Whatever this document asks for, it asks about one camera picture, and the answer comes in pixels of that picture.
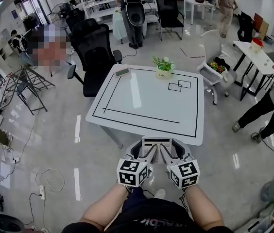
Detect person's left forearm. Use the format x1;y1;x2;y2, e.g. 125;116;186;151
79;184;130;228

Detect person's right forearm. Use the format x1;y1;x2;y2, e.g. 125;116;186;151
184;184;225;231

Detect bunch of colourful artificial fruit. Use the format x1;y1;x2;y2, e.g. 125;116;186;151
206;61;227;74

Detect white desk with black legs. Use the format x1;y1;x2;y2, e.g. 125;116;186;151
232;40;274;102

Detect black pedestal fan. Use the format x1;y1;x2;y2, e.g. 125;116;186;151
50;2;75;35

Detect potted plant in white pot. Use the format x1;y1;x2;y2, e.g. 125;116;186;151
151;55;175;80

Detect red and white box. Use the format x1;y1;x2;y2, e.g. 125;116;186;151
250;37;264;51

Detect black mesh office chair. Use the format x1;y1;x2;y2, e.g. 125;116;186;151
67;18;123;98

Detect person's white shoe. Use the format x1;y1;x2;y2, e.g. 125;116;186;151
153;188;167;200

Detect small white table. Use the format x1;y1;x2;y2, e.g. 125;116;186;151
183;0;216;25

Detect black cantilever chair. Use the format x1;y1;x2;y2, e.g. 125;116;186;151
155;0;185;41

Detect white office chair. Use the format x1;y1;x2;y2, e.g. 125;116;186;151
197;29;238;105

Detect brown boards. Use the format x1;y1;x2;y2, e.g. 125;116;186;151
252;13;270;41

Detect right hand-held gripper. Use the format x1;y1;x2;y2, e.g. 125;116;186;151
159;139;201;192

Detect person's black shirt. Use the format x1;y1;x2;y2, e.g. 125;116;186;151
61;187;235;233

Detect folding metal rack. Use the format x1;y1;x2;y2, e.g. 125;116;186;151
0;65;56;117

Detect white cable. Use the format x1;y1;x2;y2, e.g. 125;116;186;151
34;168;66;194

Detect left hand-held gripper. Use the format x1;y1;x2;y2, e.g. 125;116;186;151
116;140;159;187

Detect white digital desk clock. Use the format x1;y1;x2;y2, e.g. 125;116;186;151
114;66;131;78

